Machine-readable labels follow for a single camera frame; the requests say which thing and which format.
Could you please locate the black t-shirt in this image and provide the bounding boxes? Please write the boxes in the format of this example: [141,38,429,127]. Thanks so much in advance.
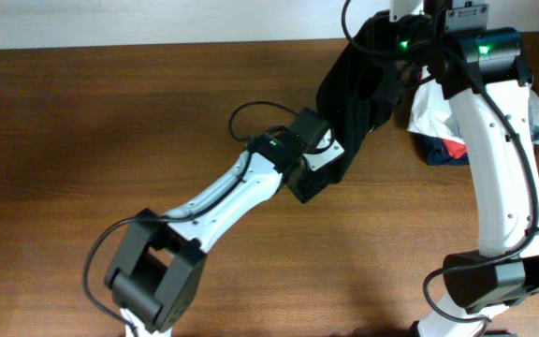
[297,18,404,198]

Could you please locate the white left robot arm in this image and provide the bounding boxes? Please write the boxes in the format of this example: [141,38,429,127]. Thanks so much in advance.
[104,109,344,336]

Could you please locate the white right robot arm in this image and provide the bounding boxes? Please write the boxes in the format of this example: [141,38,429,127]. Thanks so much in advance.
[390,1,539,336]

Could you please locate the white garment in pile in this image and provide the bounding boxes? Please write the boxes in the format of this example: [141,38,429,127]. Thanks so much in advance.
[407,80,465,144]

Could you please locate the navy red garment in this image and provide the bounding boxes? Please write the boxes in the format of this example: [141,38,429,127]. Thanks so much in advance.
[415,134,470,166]

